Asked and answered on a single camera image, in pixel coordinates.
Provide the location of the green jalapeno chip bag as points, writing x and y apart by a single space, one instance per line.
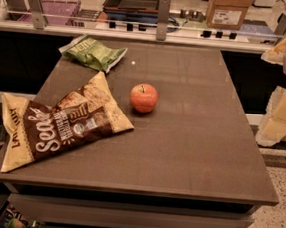
92 53

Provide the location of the brown yellow multigrain chip bag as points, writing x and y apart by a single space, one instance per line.
37 131

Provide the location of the cardboard box with label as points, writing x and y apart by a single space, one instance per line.
227 14

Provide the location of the brown table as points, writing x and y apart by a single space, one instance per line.
192 162

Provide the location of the red apple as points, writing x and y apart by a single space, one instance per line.
143 97

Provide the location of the purple plastic crate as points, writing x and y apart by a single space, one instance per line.
60 12

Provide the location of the glass railing with metal posts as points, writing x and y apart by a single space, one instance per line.
186 26

